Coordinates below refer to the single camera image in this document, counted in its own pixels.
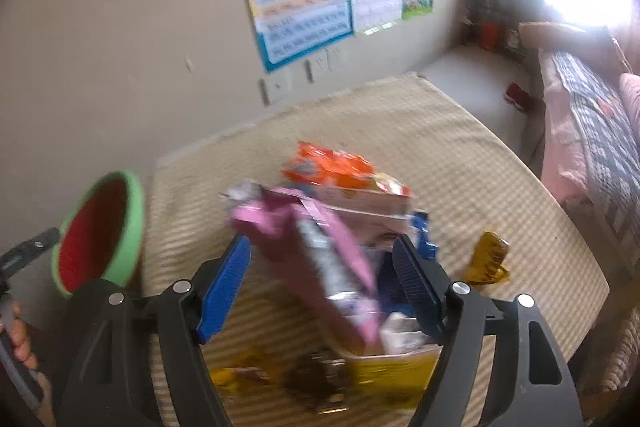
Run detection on dark blue snack wrapper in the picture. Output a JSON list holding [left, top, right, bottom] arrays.
[[374, 210, 440, 318]]

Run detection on small gold candy wrapper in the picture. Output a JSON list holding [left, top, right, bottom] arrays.
[[462, 231, 510, 285]]

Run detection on yellow snack bag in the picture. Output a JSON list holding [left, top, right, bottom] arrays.
[[329, 341, 442, 410]]

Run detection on yellow black candy wrapper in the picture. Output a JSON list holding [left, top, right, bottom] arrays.
[[209, 350, 283, 401]]

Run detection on pink foil snack bag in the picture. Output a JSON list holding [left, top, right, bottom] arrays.
[[222, 180, 382, 355]]

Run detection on dark brown patterned wrapper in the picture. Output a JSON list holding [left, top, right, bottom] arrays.
[[284, 349, 352, 415]]

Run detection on orange snack wrapper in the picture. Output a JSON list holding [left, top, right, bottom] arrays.
[[282, 141, 375, 190]]

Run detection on green red trash bin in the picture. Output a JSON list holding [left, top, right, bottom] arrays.
[[51, 170, 145, 298]]

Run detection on person's left hand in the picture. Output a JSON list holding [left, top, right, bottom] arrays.
[[9, 301, 38, 371]]

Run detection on beige checkered tablecloth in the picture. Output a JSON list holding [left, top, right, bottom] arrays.
[[142, 74, 612, 427]]

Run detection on bed with plaid quilt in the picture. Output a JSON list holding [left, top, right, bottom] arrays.
[[538, 51, 639, 275]]

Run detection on red shoes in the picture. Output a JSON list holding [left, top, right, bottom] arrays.
[[504, 82, 532, 112]]

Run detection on red bin under desk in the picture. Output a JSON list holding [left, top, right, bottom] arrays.
[[480, 20, 500, 52]]

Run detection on pink folded duvet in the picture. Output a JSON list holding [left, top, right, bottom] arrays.
[[620, 72, 640, 141]]

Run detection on brown pillow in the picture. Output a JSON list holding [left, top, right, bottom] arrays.
[[518, 22, 626, 72]]

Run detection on dark desk shelf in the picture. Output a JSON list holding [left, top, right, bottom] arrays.
[[463, 0, 530, 63]]

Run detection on white wall socket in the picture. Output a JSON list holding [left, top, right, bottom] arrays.
[[305, 50, 331, 83]]

